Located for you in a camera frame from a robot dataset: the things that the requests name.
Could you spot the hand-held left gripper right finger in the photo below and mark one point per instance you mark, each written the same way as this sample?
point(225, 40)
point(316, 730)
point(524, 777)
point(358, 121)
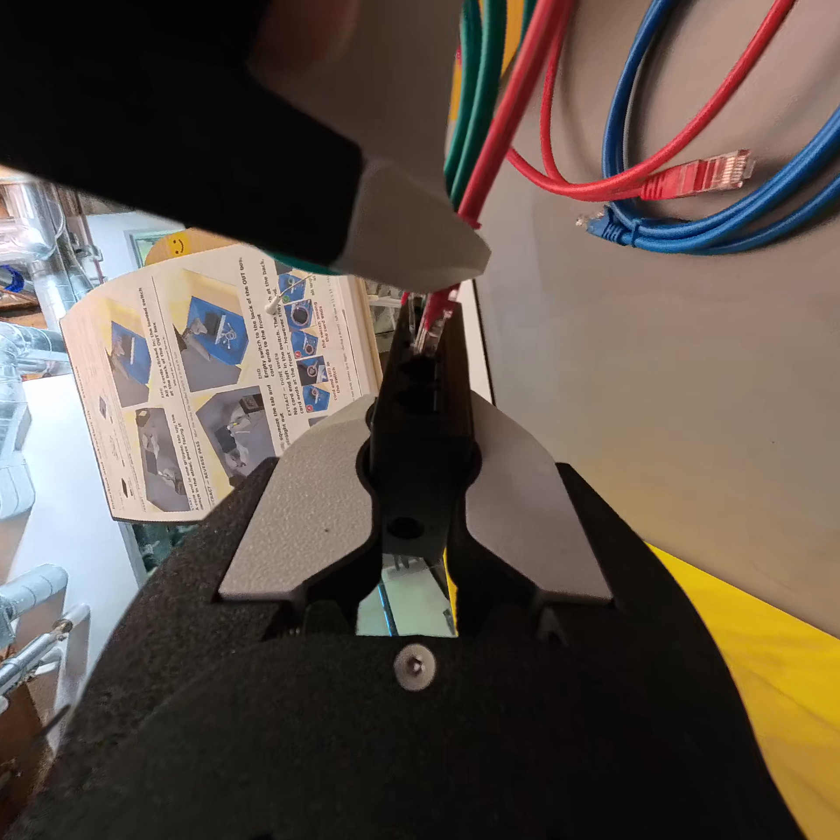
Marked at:
point(531, 518)

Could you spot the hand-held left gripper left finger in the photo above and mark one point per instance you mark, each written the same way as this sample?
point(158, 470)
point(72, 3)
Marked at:
point(302, 512)

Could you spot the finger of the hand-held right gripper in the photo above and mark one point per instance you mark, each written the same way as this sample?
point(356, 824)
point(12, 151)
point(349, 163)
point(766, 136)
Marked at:
point(420, 236)

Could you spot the black network switch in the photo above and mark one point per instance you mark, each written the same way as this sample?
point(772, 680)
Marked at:
point(420, 472)

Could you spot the yellow smiley sticker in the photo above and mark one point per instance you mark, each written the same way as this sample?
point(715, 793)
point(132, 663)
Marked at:
point(176, 246)

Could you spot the printed instruction sheet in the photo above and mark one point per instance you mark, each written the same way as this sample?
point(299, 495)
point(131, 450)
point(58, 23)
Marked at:
point(197, 367)

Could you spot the yellow plastic bin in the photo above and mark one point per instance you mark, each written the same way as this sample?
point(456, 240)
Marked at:
point(774, 669)

